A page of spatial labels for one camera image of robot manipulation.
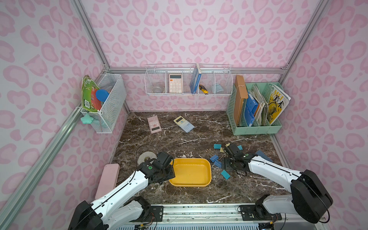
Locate green snack package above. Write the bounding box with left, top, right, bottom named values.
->
left=81, top=75, right=102, bottom=112

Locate blue folder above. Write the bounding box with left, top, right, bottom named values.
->
left=244, top=94, right=258, bottom=127

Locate mint star toy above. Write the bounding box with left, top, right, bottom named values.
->
left=80, top=113, right=94, bottom=124

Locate blue book in basket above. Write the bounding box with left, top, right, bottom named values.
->
left=190, top=63, right=202, bottom=94

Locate yellow blue calculator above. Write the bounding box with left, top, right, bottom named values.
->
left=174, top=116, right=195, bottom=133

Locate clear tape roll in basket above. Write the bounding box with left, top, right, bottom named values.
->
left=151, top=85, right=165, bottom=94

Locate brown folder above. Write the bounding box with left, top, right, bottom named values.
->
left=233, top=75, right=248, bottom=126

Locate green plastic file organizer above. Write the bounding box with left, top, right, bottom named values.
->
left=226, top=82, right=283, bottom=136

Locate pink calculator on table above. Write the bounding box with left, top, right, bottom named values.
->
left=147, top=115, right=162, bottom=134

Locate metal base rail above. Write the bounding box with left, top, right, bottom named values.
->
left=114, top=203, right=317, bottom=230

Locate yellow art magazine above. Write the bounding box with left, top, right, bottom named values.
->
left=267, top=84, right=291, bottom=125

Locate blue binder clip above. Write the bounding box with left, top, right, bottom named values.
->
left=214, top=161, right=222, bottom=168
left=210, top=155, right=219, bottom=163

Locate pink pencil case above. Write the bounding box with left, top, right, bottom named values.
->
left=95, top=163, right=120, bottom=199

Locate yellow black small tool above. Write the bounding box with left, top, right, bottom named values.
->
left=199, top=85, right=209, bottom=95

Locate white tape roll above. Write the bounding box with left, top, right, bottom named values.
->
left=137, top=151, right=156, bottom=165

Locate pink calculator in basket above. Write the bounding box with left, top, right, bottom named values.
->
left=169, top=74, right=183, bottom=94

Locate yellow plastic storage box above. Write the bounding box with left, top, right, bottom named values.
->
left=169, top=158, right=212, bottom=187

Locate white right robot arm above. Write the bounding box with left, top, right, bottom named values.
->
left=223, top=143, right=333, bottom=224

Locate blue round disc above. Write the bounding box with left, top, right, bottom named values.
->
left=95, top=89, right=110, bottom=102

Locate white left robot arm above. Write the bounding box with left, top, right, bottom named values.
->
left=69, top=152, right=175, bottom=230

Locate white wire basket left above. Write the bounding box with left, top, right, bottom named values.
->
left=81, top=73, right=127, bottom=134

